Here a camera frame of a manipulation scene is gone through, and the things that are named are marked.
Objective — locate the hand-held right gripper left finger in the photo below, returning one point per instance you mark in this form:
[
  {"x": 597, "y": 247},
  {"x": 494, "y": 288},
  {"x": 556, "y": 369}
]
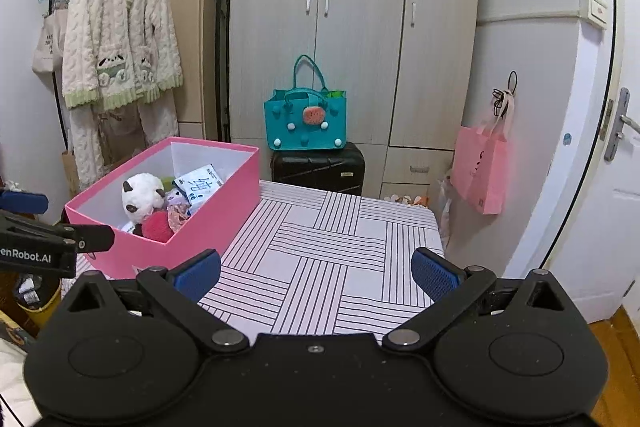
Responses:
[{"x": 200, "y": 274}]

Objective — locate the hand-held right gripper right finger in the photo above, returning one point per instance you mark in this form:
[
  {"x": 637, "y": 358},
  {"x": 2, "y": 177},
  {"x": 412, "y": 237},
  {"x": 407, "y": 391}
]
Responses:
[{"x": 435, "y": 277}]

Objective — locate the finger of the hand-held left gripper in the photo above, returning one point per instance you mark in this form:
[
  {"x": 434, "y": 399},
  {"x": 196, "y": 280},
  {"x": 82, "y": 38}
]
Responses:
[
  {"x": 22, "y": 202},
  {"x": 87, "y": 237}
]

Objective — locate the pink storage box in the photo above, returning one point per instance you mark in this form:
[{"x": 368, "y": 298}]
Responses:
[{"x": 210, "y": 217}]

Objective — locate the pink fluffy ball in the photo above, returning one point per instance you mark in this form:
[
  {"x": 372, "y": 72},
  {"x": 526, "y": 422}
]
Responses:
[{"x": 159, "y": 227}]

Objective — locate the pink floral cloth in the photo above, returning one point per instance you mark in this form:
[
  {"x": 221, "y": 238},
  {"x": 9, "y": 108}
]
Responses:
[{"x": 176, "y": 214}]

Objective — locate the white panda plush toy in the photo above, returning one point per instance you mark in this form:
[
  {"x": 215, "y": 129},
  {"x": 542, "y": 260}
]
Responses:
[{"x": 142, "y": 192}]

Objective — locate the blue wet wipes pack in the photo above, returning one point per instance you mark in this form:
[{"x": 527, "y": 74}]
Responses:
[{"x": 200, "y": 184}]

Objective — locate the yellow black package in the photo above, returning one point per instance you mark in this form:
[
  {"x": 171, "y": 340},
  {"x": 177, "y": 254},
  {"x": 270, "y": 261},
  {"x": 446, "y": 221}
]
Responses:
[{"x": 42, "y": 312}]

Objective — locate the clear plastic bag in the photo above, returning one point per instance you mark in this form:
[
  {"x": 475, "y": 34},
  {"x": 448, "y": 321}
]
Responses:
[{"x": 445, "y": 207}]

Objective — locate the white orange slippers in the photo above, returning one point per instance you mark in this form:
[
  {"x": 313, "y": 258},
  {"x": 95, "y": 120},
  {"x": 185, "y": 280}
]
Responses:
[{"x": 407, "y": 199}]

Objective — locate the pink paper bag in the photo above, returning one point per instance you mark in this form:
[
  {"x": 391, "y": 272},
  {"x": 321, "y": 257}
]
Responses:
[{"x": 480, "y": 172}]

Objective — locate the beige tote bag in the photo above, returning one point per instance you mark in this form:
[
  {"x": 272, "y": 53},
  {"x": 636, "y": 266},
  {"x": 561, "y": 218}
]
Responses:
[{"x": 47, "y": 47}]

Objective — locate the black suitcase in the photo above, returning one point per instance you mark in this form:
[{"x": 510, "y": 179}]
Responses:
[{"x": 320, "y": 169}]

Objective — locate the teal felt handbag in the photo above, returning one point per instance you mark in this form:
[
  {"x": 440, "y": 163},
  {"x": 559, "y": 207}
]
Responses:
[{"x": 300, "y": 127}]

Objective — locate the cream knitted cardigan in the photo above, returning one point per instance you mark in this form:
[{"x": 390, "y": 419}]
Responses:
[{"x": 115, "y": 37}]

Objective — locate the grey wardrobe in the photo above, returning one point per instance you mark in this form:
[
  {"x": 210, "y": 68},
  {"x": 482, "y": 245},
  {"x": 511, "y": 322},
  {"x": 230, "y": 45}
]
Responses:
[{"x": 360, "y": 57}]

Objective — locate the black clothes rack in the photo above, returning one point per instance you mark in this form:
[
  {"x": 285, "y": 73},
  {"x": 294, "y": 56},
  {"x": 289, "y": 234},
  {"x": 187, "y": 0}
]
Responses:
[{"x": 222, "y": 32}]

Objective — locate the light wood wardrobe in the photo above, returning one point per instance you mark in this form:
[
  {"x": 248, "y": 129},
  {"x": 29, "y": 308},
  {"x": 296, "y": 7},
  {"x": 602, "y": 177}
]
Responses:
[{"x": 190, "y": 7}]

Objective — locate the white light switch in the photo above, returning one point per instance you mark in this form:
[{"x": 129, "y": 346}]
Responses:
[{"x": 595, "y": 9}]

